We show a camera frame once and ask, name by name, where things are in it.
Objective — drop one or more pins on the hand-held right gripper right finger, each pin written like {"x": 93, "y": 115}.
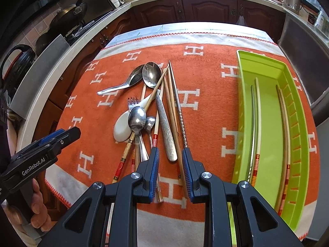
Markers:
{"x": 187, "y": 175}

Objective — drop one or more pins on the black pot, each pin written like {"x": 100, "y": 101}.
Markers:
{"x": 43, "y": 43}

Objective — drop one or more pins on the green plastic tray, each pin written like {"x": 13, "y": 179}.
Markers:
{"x": 270, "y": 133}

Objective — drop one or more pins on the black kettle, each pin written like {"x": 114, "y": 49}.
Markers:
{"x": 18, "y": 61}

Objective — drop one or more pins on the gas cooktop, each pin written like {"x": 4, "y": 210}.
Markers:
{"x": 79, "y": 29}

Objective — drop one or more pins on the steel soup spoon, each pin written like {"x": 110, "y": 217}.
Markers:
{"x": 133, "y": 78}

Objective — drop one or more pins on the dark wooden chopstick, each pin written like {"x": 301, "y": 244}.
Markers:
{"x": 171, "y": 92}

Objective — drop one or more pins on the small steel spoon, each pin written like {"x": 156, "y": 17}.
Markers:
{"x": 150, "y": 123}

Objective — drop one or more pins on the white plastic bag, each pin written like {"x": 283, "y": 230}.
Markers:
{"x": 241, "y": 21}

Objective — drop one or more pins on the black frying pan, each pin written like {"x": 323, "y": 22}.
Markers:
{"x": 69, "y": 12}

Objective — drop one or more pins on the glass jar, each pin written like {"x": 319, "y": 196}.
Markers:
{"x": 321, "y": 18}

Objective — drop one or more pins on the white cup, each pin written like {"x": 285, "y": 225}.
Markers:
{"x": 117, "y": 2}

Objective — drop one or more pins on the stainless steel appliance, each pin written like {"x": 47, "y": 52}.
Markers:
{"x": 303, "y": 51}

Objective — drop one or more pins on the pile of wooden chopsticks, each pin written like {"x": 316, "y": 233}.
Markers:
{"x": 154, "y": 92}

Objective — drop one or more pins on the orange printed blanket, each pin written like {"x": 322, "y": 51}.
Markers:
{"x": 205, "y": 95}

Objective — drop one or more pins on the steel fork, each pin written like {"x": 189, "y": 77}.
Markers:
{"x": 133, "y": 103}

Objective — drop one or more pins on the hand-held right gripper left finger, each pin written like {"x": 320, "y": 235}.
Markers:
{"x": 154, "y": 175}

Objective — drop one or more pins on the white ceramic spoon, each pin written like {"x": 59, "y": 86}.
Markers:
{"x": 123, "y": 130}

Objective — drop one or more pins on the chopsticks in tray right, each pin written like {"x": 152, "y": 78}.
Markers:
{"x": 287, "y": 154}

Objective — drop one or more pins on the brown wooden chopstick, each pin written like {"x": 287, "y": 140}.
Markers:
{"x": 172, "y": 123}
{"x": 281, "y": 113}

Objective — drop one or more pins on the steel splash panel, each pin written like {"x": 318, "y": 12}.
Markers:
{"x": 38, "y": 77}

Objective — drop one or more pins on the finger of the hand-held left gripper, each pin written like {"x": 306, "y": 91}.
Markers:
{"x": 69, "y": 135}
{"x": 48, "y": 138}

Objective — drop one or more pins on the person's left hand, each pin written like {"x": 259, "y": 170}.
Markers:
{"x": 39, "y": 205}

